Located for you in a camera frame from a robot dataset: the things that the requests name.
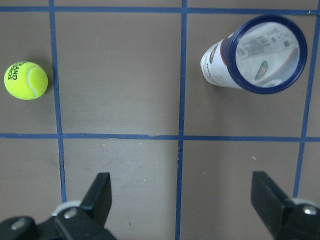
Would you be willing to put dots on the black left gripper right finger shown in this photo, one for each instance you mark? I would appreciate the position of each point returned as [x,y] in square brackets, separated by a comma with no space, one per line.
[286,218]

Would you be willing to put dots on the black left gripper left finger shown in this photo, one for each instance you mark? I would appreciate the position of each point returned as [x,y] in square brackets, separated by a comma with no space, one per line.
[77,220]

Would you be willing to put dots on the white tennis ball can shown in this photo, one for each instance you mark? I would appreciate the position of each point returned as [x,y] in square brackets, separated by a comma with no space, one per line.
[266,55]

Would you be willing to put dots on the tennis ball with Roland Garros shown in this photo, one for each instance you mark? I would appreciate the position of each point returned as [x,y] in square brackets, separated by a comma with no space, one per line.
[25,80]

